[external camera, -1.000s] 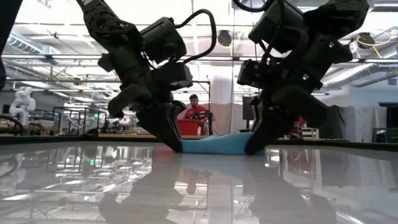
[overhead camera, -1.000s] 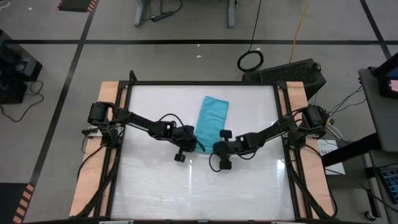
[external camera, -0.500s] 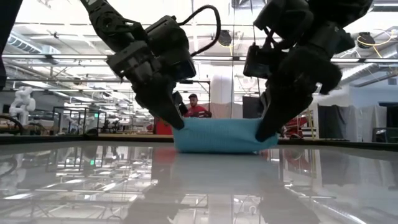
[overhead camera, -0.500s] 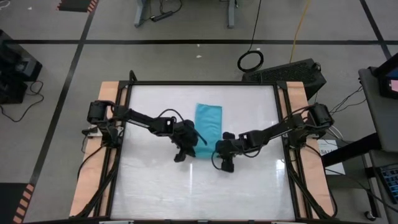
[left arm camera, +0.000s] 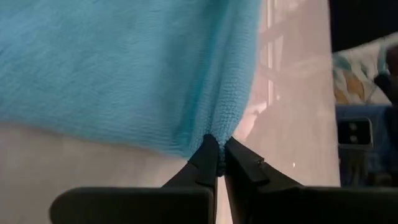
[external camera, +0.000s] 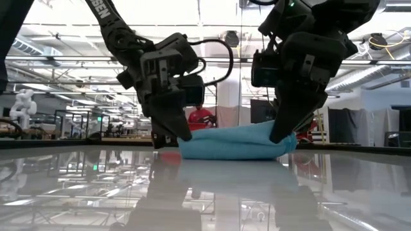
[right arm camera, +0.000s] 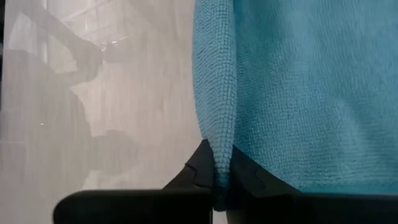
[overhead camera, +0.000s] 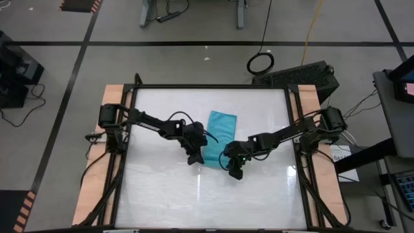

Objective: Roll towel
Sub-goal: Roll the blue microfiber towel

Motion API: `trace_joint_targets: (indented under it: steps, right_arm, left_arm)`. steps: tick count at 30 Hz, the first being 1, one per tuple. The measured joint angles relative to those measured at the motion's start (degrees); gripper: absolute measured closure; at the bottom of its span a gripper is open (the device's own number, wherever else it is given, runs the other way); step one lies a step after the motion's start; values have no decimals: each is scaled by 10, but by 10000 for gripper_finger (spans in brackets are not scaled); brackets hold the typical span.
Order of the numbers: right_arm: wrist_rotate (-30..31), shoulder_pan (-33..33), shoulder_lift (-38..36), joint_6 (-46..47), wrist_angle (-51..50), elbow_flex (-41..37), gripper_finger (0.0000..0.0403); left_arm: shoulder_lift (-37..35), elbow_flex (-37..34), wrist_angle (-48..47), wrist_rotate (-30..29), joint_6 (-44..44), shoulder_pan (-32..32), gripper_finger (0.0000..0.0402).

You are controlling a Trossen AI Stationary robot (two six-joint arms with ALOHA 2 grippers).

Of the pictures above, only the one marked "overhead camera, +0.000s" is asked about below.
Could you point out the grey desk leg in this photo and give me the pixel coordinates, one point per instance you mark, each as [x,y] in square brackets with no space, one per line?
[241,13]
[146,13]

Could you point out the black keyboard with blue keys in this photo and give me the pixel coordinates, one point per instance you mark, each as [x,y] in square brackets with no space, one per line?
[407,191]

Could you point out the black orange striped floor mat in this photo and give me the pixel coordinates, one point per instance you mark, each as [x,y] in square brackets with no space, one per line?
[77,4]
[13,210]

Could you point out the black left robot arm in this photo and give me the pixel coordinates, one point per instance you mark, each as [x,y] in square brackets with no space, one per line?
[148,121]

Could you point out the wooden table board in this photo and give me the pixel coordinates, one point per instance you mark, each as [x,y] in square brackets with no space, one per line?
[310,97]
[106,97]

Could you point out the black cart beam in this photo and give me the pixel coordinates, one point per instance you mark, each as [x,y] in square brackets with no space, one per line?
[365,155]

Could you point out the grey cart top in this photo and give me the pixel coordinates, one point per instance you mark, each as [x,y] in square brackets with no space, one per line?
[398,119]

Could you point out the white paper sheet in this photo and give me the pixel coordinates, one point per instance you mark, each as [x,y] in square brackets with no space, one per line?
[349,171]

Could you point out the black equipment stack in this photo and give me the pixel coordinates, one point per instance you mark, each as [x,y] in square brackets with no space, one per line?
[16,71]

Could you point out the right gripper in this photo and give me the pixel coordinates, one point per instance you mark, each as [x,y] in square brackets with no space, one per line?
[241,161]

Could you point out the black monitor with screen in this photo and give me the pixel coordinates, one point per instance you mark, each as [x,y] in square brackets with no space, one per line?
[404,87]

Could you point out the black perforated computer case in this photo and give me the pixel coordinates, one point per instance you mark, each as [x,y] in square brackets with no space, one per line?
[297,76]

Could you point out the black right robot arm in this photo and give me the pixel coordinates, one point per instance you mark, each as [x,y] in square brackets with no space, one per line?
[284,134]

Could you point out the black metal table frame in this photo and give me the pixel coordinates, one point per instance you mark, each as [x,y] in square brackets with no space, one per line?
[210,86]

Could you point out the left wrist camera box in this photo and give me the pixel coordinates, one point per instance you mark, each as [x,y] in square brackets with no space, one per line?
[195,131]

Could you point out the black caster wheel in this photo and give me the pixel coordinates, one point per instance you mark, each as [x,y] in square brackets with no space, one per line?
[385,224]

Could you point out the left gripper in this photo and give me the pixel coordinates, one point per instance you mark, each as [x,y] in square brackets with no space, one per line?
[194,147]

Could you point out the blue microfibre towel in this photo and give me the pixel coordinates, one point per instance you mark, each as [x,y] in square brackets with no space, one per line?
[221,129]

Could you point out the black power strip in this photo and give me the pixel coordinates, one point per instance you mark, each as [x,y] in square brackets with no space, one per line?
[168,17]

